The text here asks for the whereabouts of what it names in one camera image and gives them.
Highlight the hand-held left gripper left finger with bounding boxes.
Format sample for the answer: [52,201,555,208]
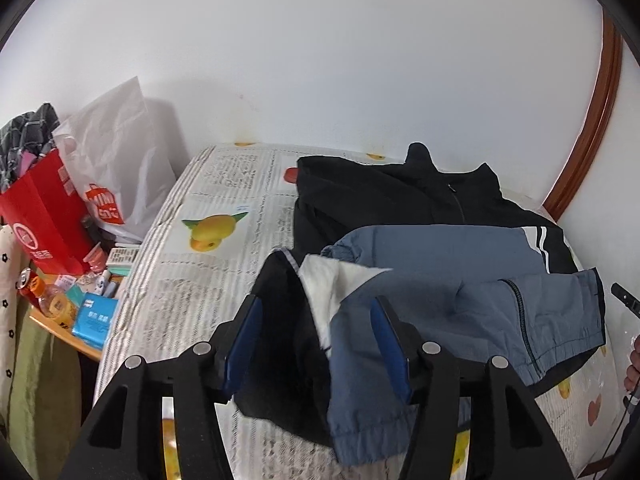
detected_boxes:
[60,294,264,480]

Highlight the green blanket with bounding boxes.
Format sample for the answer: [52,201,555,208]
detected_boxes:
[7,300,83,480]

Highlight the red paper bag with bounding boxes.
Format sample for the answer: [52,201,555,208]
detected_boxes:
[0,149,98,276]

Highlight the grey plaid cloth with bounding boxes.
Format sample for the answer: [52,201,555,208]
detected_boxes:
[0,103,61,193]

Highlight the white remote control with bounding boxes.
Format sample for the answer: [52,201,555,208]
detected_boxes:
[107,246,141,266]

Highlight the person's right hand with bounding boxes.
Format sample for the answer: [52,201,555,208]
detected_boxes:
[623,334,640,406]

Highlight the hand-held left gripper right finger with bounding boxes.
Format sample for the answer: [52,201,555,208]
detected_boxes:
[369,296,576,480]

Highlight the white flower print blanket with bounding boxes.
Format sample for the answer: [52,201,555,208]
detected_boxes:
[0,225,31,411]

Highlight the red drink can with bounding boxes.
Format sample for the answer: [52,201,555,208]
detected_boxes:
[16,268,38,297]

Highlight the blue tissue pack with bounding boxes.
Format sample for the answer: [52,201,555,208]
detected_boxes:
[71,292,120,351]

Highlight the wooden nightstand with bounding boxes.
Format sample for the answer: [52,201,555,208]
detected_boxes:
[29,305,103,361]

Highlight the black cable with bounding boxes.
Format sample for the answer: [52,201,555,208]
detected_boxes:
[597,402,636,461]

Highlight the black white blue jacket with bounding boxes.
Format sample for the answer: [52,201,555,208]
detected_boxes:
[232,142,608,463]

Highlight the fruit print tablecloth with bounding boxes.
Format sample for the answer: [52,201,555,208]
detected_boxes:
[92,142,633,480]

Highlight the orange drink bottle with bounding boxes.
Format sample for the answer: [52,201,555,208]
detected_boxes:
[37,284,76,320]

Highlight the pink bottle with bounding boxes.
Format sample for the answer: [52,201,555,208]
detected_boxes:
[84,242,107,273]

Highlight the white plastic bag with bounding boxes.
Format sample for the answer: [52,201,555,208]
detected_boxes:
[52,76,178,245]

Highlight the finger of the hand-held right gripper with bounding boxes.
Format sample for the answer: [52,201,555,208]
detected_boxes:
[611,282,640,317]

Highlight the wooden door frame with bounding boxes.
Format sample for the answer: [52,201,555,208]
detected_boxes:
[542,7,623,221]

